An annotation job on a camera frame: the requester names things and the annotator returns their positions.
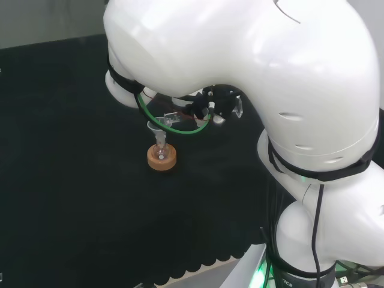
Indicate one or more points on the clear plastic funnel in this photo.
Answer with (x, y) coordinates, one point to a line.
(156, 130)

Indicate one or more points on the white plug connector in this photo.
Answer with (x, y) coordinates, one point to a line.
(343, 279)

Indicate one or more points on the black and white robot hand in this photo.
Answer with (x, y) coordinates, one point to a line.
(222, 105)

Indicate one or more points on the round-bottom glass flask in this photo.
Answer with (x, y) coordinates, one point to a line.
(160, 152)

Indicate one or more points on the black bench cloth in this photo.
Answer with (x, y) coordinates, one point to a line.
(75, 180)

